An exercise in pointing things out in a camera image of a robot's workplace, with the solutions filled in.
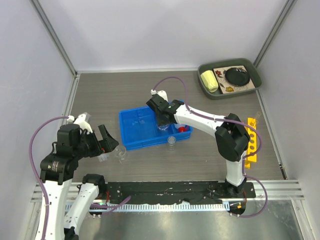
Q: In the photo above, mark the floral patterned card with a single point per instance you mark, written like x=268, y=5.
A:
x=227, y=88

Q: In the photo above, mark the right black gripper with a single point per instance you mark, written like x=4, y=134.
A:
x=160, y=122

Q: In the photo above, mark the slotted cable duct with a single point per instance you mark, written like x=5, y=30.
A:
x=183, y=207

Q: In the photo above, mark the yellow test tube rack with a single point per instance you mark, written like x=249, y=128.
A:
x=252, y=145

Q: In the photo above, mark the red cap wash bottle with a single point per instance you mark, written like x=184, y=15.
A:
x=182, y=127

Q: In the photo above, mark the black round pouch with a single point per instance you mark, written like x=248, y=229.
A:
x=237, y=76

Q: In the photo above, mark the clear glass flask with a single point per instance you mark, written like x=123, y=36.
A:
x=163, y=128

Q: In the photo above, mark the clear glass test tube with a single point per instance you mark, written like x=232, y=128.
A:
x=256, y=118

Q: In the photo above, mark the pale yellow cup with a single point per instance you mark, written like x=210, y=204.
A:
x=209, y=80

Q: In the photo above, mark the small clear glass beaker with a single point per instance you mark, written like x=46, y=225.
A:
x=171, y=141

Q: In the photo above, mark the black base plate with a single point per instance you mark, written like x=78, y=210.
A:
x=175, y=192

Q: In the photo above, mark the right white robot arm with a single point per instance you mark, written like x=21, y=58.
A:
x=232, y=139

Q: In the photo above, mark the blue divided plastic bin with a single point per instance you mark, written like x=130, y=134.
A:
x=138, y=128

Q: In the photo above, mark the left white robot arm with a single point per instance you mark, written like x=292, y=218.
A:
x=56, y=174

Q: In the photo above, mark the grey plastic tray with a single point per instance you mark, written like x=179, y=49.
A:
x=229, y=62

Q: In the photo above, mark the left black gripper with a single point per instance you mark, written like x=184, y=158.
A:
x=107, y=143

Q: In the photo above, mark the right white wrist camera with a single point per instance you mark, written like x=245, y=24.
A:
x=161, y=93

